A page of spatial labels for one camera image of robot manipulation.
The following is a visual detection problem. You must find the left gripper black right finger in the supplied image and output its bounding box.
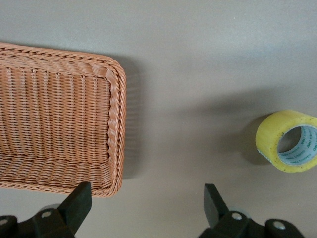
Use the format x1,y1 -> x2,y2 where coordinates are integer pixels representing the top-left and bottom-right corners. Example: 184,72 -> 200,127
199,183 -> 304,238

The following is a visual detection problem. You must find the brown wicker basket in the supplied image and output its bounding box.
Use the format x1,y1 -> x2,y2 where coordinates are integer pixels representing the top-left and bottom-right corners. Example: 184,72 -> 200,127
0,42 -> 127,198

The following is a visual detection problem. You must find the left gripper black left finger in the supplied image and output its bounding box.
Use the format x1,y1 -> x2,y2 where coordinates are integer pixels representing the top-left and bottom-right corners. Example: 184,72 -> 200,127
0,181 -> 93,238

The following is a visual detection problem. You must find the yellow packing tape roll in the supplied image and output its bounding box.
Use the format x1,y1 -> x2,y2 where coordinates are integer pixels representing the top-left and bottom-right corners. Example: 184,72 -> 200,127
255,109 -> 317,173

